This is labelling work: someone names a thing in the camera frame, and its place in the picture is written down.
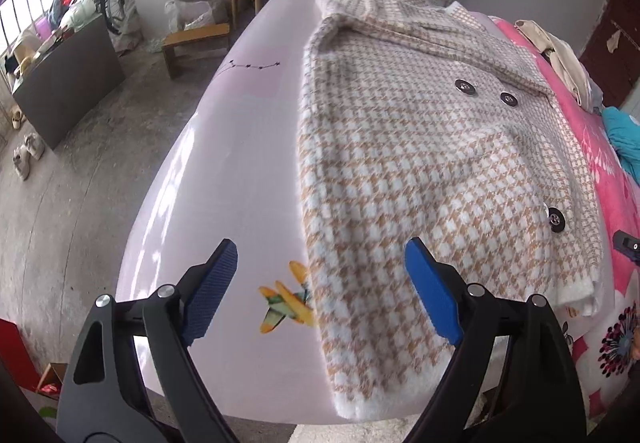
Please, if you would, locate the white plastic bag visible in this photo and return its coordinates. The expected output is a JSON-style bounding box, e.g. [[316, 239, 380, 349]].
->
[[164, 0, 229, 33]]

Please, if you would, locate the cream beige garment pile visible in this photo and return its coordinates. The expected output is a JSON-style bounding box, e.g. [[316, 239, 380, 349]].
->
[[515, 20, 594, 112]]

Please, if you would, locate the beige white houndstooth coat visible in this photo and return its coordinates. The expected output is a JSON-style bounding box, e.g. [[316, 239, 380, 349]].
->
[[297, 0, 605, 420]]

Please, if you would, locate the turquoise quilt bundle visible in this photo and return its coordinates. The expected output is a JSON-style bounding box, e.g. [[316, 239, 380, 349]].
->
[[601, 106, 640, 181]]

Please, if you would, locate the pink floral blanket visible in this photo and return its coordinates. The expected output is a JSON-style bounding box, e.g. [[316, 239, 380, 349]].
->
[[491, 18, 639, 418]]

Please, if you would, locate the small wooden stool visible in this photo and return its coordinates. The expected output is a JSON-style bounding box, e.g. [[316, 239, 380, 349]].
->
[[162, 23, 231, 79]]

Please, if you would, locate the dark red door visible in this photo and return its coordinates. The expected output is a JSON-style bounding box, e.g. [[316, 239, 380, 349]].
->
[[579, 0, 640, 107]]

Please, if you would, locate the dark grey cabinet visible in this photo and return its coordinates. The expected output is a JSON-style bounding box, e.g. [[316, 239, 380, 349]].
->
[[13, 15, 125, 148]]

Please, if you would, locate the beige slippers pair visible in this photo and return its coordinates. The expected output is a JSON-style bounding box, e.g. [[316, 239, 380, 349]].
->
[[12, 132, 44, 181]]

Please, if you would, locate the pale pink bed sheet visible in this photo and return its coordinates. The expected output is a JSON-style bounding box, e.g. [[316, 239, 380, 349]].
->
[[116, 0, 340, 425]]

